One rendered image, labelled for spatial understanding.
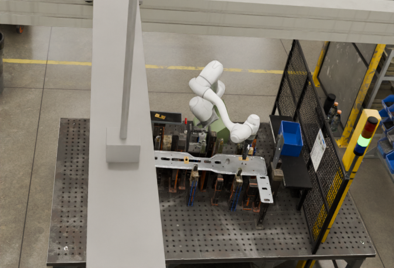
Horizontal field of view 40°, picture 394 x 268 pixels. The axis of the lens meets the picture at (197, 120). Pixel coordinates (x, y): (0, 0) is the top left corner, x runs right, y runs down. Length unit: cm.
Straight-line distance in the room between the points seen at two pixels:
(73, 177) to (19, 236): 84
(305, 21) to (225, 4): 25
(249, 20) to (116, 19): 52
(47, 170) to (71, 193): 120
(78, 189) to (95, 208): 381
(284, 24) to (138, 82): 71
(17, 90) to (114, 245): 606
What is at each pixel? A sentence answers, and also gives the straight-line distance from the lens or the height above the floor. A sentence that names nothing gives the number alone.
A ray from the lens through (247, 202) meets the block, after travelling 455.
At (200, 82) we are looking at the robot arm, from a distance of 441.
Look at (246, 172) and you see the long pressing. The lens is 448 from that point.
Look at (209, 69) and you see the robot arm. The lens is 443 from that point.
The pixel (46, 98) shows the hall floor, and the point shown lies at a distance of 661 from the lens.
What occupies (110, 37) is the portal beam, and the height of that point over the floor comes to 349.
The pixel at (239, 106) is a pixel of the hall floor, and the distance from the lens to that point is 679.
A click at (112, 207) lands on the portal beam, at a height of 349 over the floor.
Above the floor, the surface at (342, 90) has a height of 47.
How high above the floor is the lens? 408
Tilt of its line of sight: 39 degrees down
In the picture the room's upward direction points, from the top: 10 degrees clockwise
